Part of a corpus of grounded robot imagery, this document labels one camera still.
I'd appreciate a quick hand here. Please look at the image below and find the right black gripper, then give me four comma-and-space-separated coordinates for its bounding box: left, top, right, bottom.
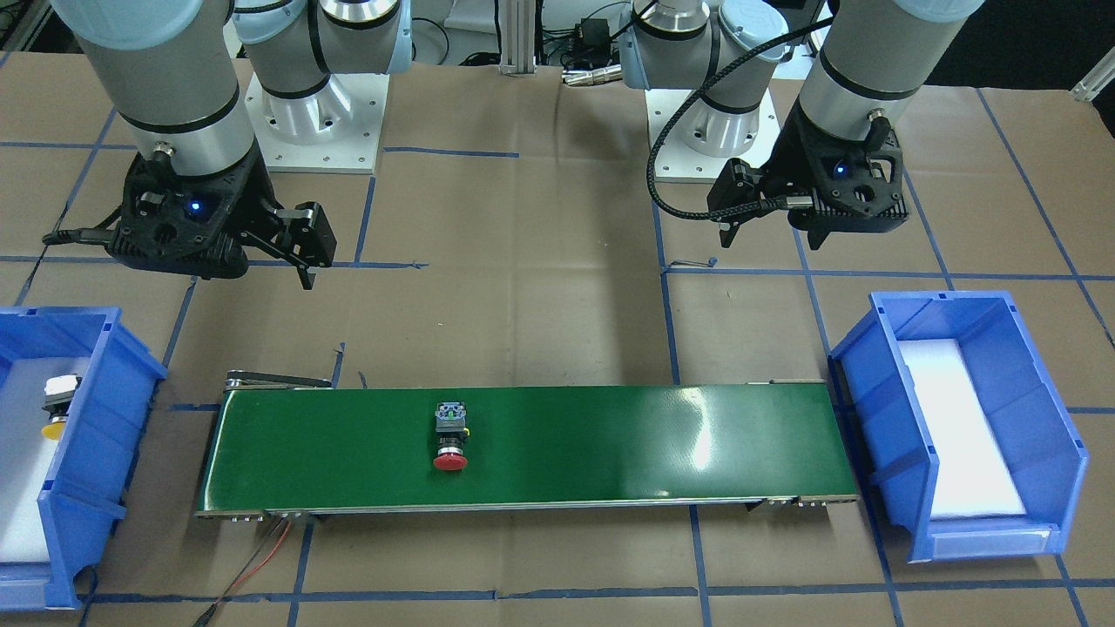
105, 145, 337, 291

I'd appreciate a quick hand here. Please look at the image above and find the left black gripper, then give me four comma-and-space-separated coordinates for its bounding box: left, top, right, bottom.
707, 104, 909, 250

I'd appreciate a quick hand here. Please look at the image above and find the red push button switch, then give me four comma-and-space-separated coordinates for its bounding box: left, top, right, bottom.
432, 401, 471, 472

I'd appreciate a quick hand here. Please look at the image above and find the yellow push button switch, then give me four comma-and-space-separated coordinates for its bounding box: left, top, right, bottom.
41, 373, 83, 442

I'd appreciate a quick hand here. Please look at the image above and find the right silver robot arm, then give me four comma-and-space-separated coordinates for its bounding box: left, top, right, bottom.
43, 1, 413, 290

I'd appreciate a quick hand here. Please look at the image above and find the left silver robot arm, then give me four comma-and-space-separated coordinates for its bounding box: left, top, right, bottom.
618, 1, 981, 250

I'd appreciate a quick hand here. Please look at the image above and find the green conveyor belt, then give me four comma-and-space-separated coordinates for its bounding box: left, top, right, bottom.
196, 382, 859, 517

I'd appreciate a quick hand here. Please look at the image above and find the black power adapter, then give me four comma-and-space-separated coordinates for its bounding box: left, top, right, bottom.
571, 17, 611, 60

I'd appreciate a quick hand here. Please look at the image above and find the blue plastic bin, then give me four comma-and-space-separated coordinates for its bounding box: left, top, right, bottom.
1, 307, 167, 611
832, 291, 1090, 563

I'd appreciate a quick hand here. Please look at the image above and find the white foam pad bin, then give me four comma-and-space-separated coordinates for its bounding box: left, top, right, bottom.
896, 339, 1026, 520
1, 357, 89, 563

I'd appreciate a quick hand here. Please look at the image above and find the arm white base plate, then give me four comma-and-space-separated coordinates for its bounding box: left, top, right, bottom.
655, 91, 781, 183
246, 74, 390, 174

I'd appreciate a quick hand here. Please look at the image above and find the black braided cable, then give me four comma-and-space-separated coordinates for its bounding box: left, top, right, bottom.
646, 17, 837, 219

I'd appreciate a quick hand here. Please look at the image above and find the aluminium frame post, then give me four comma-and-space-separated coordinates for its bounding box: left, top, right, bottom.
494, 1, 543, 76

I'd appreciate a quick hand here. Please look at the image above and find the red black wire pair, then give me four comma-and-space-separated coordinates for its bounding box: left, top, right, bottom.
192, 518, 301, 627

